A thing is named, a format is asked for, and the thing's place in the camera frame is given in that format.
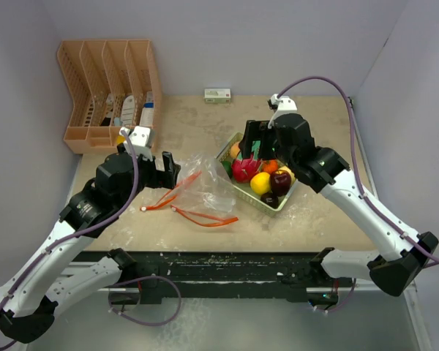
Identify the pink dragon fruit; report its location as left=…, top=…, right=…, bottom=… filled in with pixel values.
left=232, top=156, right=262, bottom=184

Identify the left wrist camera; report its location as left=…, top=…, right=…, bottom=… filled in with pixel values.
left=119, top=126, right=155, bottom=153

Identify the light green plastic basket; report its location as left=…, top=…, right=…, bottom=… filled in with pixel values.
left=216, top=132, right=298, bottom=217

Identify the yellow lemon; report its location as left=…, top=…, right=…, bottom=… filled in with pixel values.
left=249, top=172, right=271, bottom=196

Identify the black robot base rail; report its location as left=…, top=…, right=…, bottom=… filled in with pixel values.
left=69, top=249, right=356, bottom=304

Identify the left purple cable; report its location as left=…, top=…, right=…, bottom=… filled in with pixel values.
left=0, top=135, right=182, bottom=348

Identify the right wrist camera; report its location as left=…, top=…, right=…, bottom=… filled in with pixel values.
left=268, top=94, right=298, bottom=116

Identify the dark red apple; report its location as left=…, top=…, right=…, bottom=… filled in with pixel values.
left=269, top=170, right=292, bottom=197

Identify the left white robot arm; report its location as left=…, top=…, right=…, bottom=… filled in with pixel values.
left=0, top=151, right=181, bottom=344

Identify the purple cable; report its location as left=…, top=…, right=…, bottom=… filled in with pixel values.
left=0, top=135, right=182, bottom=348
left=274, top=75, right=439, bottom=270

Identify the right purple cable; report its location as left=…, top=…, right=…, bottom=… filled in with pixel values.
left=274, top=75, right=439, bottom=270

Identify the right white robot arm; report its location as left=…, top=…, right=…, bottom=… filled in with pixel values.
left=239, top=113, right=438, bottom=296

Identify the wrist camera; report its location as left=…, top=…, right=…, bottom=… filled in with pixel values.
left=268, top=94, right=298, bottom=116
left=119, top=126, right=155, bottom=153

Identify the orange plastic file organizer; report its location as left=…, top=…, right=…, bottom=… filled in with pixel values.
left=57, top=39, right=163, bottom=154

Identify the clear zip top bag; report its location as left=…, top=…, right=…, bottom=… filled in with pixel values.
left=140, top=153, right=239, bottom=228

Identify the green avocado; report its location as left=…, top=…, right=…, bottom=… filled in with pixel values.
left=221, top=160, right=233, bottom=179

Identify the small green white box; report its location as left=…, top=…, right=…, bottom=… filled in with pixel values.
left=203, top=88, right=231, bottom=104

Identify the peach fruit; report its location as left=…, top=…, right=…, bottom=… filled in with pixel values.
left=229, top=142, right=241, bottom=159

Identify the yellow block in organizer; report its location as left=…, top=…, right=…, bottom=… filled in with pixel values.
left=116, top=135, right=126, bottom=145

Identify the small orange pumpkin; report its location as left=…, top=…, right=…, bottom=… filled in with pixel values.
left=261, top=159, right=279, bottom=174

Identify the yellow potato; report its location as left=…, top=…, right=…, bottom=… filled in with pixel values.
left=279, top=166, right=296, bottom=186

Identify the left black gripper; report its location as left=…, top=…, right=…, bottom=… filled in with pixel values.
left=116, top=150, right=179, bottom=211

